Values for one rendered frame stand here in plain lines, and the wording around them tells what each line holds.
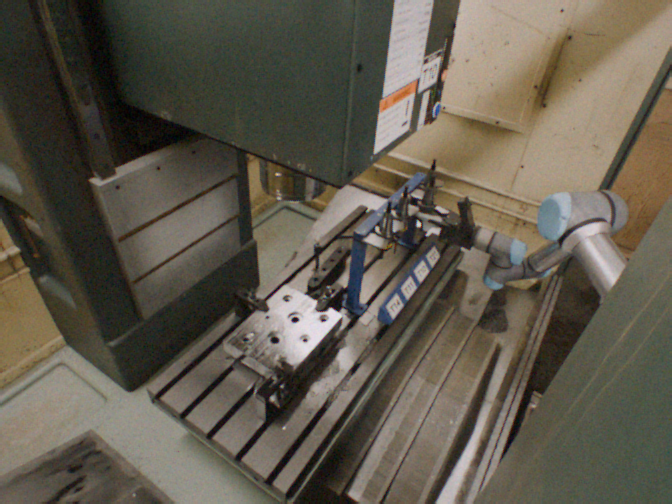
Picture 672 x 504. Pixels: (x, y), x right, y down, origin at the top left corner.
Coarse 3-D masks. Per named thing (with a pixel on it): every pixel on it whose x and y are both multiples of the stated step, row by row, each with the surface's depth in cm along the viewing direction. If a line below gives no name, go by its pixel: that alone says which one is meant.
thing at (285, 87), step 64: (128, 0) 85; (192, 0) 76; (256, 0) 69; (320, 0) 63; (384, 0) 66; (448, 0) 87; (128, 64) 95; (192, 64) 84; (256, 64) 76; (320, 64) 69; (384, 64) 74; (192, 128) 94; (256, 128) 83; (320, 128) 75
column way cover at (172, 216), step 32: (160, 160) 120; (192, 160) 130; (224, 160) 142; (96, 192) 110; (128, 192) 116; (160, 192) 125; (192, 192) 135; (224, 192) 149; (128, 224) 120; (160, 224) 130; (192, 224) 142; (224, 224) 155; (128, 256) 125; (160, 256) 135; (192, 256) 149; (224, 256) 164; (160, 288) 142
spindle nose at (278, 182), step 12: (264, 168) 95; (276, 168) 93; (264, 180) 97; (276, 180) 95; (288, 180) 94; (300, 180) 94; (312, 180) 95; (276, 192) 97; (288, 192) 96; (300, 192) 96; (312, 192) 97
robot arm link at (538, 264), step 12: (612, 192) 108; (624, 204) 106; (624, 216) 106; (612, 228) 107; (540, 252) 136; (552, 252) 131; (564, 252) 127; (528, 264) 142; (540, 264) 137; (552, 264) 135; (528, 276) 144; (540, 276) 145
